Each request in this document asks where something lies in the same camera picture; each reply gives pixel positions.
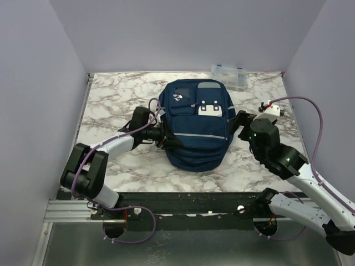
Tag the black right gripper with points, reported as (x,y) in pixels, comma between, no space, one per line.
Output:
(242,118)

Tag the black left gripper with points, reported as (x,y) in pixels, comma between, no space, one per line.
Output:
(167,139)

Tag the navy blue student backpack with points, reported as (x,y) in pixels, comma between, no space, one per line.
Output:
(197,112)

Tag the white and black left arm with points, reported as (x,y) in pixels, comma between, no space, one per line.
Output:
(84,173)

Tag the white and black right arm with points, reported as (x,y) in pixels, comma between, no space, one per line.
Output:
(334,217)

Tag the clear plastic screw organiser box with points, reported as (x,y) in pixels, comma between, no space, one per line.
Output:
(234,78)

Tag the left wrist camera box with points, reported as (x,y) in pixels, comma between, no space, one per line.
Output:
(159,114)

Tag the aluminium front mounting rail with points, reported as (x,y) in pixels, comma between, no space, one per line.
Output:
(176,228)

